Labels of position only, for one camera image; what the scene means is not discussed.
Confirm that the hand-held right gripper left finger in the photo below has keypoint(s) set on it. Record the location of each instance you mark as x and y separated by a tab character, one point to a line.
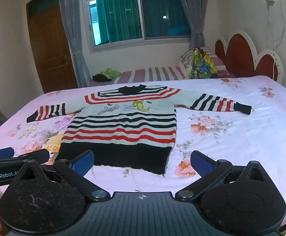
83	164

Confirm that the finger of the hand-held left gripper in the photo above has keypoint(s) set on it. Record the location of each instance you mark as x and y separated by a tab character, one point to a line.
0	153
34	156

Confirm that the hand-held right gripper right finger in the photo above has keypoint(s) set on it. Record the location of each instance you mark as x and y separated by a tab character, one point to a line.
201	164

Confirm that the striped knit sweater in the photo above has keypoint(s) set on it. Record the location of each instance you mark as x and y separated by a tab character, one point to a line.
123	127

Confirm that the bed with floral sheet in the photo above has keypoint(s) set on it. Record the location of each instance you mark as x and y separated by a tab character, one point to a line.
243	137

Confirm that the dark cloth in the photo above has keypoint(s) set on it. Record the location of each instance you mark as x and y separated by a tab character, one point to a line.
100	78

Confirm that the green cloth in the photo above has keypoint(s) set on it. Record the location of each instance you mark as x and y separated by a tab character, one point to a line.
109	73

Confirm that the colourful floral pillow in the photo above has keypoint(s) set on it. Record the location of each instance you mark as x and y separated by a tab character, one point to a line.
201	66

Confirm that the striped pillow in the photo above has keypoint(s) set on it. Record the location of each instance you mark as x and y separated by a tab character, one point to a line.
221	65

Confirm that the striped blanket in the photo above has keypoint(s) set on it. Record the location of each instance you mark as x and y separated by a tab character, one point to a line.
152	75

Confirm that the wooden door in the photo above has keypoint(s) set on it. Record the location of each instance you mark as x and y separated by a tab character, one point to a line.
49	49

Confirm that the red scalloped headboard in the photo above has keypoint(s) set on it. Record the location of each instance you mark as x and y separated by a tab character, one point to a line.
241	56

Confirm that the grey curtain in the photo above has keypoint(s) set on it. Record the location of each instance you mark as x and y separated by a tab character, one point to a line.
71	29
194	9

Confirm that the sliding glass window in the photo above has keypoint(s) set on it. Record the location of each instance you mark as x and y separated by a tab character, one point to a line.
123	17

